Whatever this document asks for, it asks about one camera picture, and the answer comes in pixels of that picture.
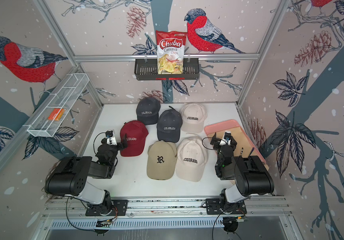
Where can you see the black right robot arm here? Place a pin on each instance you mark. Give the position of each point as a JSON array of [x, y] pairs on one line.
[[250, 175]]

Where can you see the cream Colorado baseball cap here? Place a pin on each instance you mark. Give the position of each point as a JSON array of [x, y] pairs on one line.
[[191, 159]]

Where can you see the dark grey baseball cap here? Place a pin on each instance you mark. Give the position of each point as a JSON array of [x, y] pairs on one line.
[[169, 126]]

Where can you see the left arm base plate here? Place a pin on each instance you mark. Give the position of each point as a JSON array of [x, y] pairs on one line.
[[118, 207]]

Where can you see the black baseball cap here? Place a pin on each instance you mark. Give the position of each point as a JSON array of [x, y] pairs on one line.
[[148, 111]]

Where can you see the white wire wall basket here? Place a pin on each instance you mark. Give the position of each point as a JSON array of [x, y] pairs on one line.
[[65, 97]]

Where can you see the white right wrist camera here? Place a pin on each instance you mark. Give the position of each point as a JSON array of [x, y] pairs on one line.
[[227, 137]]

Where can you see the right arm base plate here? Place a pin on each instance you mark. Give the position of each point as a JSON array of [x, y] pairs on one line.
[[214, 206]]

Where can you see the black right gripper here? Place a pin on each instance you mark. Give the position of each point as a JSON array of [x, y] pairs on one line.
[[216, 142]]

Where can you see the Chuba cassava chips bag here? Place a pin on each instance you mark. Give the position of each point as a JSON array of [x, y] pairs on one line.
[[170, 52]]

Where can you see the orange box in basket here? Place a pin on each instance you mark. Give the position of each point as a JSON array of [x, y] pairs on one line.
[[56, 114]]

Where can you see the black wall basket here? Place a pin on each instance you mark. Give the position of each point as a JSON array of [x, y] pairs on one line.
[[147, 70]]

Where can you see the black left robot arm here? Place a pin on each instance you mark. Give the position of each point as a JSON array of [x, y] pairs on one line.
[[69, 178]]

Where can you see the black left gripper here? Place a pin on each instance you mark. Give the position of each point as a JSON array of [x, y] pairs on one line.
[[121, 147]]

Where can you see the pink plastic tray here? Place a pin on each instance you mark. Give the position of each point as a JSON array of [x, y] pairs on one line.
[[243, 141]]

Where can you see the red baseball cap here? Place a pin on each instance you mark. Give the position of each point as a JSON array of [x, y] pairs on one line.
[[135, 133]]

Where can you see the khaki baseball cap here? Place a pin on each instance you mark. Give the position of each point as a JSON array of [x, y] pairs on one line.
[[162, 159]]

